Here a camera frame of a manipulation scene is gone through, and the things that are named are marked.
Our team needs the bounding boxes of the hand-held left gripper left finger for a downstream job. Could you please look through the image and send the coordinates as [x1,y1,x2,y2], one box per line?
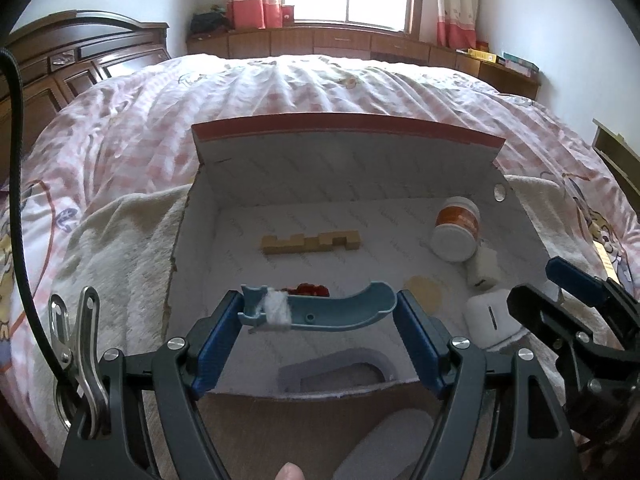
[59,290,245,480]

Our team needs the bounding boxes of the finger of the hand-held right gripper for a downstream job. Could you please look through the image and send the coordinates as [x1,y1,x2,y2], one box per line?
[506,284,610,361]
[546,257,640,352]

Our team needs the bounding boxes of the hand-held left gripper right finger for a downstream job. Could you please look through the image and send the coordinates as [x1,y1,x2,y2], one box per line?
[396,290,578,480]

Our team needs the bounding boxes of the white plastic case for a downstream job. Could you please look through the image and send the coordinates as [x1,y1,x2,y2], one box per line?
[462,287,528,348]

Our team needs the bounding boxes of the teal curved plastic piece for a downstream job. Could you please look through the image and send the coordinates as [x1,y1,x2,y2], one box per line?
[239,281,398,333]

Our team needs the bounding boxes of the lavender curved plastic piece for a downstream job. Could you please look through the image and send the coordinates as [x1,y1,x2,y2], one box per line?
[277,347,398,395]

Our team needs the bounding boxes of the white jar with orange label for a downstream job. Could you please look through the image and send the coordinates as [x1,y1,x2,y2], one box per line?
[431,196,482,263]

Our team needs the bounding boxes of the wooden puzzle block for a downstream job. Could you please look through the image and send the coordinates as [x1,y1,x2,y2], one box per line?
[261,230,362,256]

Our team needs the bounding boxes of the red cardboard box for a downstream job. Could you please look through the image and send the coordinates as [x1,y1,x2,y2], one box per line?
[165,112,551,480]

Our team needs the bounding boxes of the metal spring clip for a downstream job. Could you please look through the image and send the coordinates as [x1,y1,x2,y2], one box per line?
[48,286,112,438]

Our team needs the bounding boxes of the olive wooden furniture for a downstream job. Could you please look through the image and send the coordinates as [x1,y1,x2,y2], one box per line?
[592,119,640,186]

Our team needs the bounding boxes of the pink checked blanket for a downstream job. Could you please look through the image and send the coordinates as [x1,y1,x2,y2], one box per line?
[0,52,640,461]

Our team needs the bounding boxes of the wooden window cabinet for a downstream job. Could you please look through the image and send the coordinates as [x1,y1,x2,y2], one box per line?
[186,25,542,101]

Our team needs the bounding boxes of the dark wooden headboard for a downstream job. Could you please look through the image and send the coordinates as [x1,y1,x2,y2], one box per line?
[0,10,171,156]

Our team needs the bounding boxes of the dark bag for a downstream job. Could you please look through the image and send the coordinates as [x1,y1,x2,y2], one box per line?
[190,10,231,36]

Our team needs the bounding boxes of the black cable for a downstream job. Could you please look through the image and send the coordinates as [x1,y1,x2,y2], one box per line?
[0,49,68,376]

